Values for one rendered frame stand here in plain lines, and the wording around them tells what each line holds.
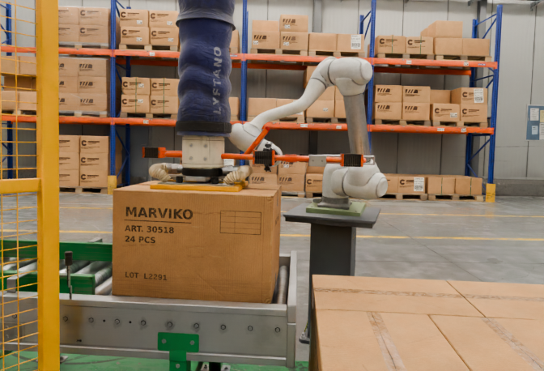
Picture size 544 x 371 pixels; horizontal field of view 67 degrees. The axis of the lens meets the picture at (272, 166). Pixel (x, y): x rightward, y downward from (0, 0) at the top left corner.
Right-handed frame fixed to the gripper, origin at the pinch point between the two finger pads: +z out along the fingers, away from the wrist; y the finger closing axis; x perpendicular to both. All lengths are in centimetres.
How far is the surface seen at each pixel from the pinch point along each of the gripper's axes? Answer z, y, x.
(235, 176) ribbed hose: 11.8, 7.2, 10.6
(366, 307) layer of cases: 16, 53, -39
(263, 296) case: 20, 50, -2
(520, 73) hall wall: -898, -208, -556
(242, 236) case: 20.2, 28.5, 6.4
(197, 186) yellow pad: 14.4, 11.5, 24.8
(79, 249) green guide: -22, 47, 90
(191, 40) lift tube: 10, -44, 29
